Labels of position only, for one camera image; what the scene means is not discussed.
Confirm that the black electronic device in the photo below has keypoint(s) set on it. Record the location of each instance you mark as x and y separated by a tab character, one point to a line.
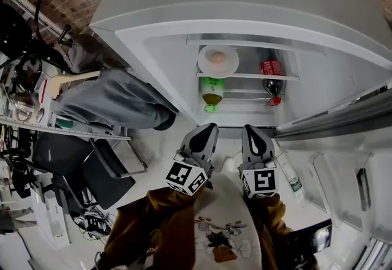
95	223

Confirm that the shiny metal pot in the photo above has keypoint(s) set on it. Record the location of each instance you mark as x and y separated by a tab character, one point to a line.
24	103

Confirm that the black tablet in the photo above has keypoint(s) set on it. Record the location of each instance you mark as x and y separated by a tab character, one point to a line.
312	238

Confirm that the black office chair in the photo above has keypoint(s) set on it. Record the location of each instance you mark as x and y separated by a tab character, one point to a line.
24	177

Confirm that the person's left forearm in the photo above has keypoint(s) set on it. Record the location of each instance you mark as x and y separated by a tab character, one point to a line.
165	226

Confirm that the black bar-shaped object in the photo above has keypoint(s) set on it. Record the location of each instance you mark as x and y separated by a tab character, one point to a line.
364	189

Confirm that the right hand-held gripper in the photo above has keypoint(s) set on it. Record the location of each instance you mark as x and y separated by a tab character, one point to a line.
260	183

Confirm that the brown egg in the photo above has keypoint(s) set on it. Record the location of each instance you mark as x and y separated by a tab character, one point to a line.
217	57

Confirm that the white metal shelf rack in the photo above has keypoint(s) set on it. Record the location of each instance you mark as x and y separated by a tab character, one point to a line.
76	133

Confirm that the clear water bottle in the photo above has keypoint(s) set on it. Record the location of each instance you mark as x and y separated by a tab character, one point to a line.
294	183

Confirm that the green pad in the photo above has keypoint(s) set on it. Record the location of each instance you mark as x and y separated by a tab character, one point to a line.
65	123

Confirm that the black coat rack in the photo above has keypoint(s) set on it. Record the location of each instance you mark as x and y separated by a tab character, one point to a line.
15	33

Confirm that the green tea bottle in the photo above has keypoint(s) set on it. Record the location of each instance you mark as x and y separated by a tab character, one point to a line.
211	88

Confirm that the grey hooded garment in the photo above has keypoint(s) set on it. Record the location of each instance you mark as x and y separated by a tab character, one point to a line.
116	100

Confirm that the wooden clothes hanger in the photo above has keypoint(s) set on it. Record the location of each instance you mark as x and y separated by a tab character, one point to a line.
76	77

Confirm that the person's white printed shirt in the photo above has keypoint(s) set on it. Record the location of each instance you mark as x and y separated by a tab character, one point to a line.
226	198

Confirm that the person's right forearm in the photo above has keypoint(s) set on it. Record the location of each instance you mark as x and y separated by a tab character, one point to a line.
272	226

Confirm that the cola bottle with red label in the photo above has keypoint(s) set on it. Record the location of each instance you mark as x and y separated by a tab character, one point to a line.
271	68

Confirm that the white round plate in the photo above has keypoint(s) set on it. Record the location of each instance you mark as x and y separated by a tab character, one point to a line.
230	68

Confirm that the black mesh sled-base chair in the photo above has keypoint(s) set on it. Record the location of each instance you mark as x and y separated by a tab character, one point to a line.
107	177

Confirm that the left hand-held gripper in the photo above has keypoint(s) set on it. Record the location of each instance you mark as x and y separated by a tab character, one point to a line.
186	178

